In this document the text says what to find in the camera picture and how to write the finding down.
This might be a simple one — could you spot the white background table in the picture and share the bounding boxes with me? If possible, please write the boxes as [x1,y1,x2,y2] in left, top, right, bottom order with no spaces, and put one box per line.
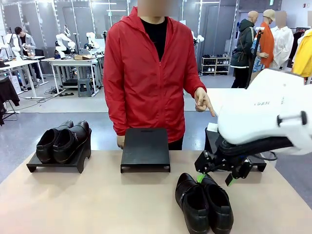
[206,87,249,113]

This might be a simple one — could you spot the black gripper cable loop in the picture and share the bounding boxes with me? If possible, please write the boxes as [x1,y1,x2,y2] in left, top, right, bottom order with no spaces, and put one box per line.
[260,150,278,161]

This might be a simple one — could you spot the mannequin in orange shirt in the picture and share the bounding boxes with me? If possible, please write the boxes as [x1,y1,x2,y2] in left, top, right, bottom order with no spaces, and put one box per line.
[257,9,275,69]

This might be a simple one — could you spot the person's left hand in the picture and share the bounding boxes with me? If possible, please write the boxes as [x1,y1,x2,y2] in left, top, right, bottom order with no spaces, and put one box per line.
[194,87,216,117]

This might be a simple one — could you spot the yellow hanging garment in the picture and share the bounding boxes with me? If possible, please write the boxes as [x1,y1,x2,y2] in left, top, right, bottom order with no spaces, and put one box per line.
[292,28,312,78]

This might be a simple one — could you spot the figure in white shirt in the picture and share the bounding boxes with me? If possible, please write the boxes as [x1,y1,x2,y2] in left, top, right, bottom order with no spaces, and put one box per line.
[270,11,295,72]

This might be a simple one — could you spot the person's left forearm red sleeve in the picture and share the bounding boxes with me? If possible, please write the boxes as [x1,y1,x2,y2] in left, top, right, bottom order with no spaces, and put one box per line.
[181,65,208,95]

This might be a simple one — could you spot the grey plastic stool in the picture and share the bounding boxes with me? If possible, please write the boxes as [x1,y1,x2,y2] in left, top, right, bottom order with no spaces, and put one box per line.
[78,78,94,98]

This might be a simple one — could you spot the person's black trousers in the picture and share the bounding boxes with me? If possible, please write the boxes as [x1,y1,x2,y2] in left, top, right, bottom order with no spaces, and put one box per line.
[167,136,183,151]

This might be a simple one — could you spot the mannequin in dark jacket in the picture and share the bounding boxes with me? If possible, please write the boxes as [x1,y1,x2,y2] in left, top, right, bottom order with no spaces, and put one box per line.
[230,11,259,89]

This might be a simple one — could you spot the flat cardboard box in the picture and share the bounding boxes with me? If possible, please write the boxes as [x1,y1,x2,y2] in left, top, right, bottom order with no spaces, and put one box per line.
[74,54,95,61]

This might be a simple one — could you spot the person's black undershirt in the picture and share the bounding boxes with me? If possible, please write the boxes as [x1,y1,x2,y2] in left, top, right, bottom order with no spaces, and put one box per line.
[140,17,169,60]

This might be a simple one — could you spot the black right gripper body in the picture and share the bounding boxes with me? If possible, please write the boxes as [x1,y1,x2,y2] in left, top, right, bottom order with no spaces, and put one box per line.
[214,145,254,171]

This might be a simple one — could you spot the black camera tripod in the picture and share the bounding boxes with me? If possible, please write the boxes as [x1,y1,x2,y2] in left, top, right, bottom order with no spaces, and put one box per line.
[245,27,266,89]

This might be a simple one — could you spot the black shoe stand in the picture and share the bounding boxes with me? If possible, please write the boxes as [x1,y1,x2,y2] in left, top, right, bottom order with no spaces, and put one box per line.
[204,126,268,173]
[120,128,171,174]
[26,128,92,174]

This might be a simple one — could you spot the black chunky-sole loafer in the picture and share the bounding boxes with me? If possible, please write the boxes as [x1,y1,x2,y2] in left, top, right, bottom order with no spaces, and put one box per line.
[36,119,74,163]
[52,120,90,164]

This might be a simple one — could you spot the person in red jacket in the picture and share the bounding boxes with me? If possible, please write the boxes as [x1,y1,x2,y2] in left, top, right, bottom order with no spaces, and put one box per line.
[102,6,208,143]

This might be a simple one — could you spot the white workshop desk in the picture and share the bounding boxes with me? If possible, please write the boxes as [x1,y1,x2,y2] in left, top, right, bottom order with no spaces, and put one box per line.
[0,55,49,98]
[41,56,103,96]

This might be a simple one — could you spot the person's right forearm red sleeve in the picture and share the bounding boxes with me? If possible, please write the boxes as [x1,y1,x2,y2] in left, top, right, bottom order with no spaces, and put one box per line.
[107,97,127,137]

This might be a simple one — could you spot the person's blurred head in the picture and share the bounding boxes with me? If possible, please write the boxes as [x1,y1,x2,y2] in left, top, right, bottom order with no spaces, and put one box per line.
[137,0,165,18]

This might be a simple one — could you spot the black leather buckle shoe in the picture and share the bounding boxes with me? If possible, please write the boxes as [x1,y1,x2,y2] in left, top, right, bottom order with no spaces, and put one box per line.
[175,172,211,234]
[198,173,234,234]

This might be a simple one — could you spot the black hanging garment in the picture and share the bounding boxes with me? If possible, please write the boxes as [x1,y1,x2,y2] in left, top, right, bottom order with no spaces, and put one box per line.
[0,77,20,126]

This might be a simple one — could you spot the white shoe rack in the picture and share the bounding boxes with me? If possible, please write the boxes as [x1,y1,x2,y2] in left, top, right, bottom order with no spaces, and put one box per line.
[200,55,231,76]

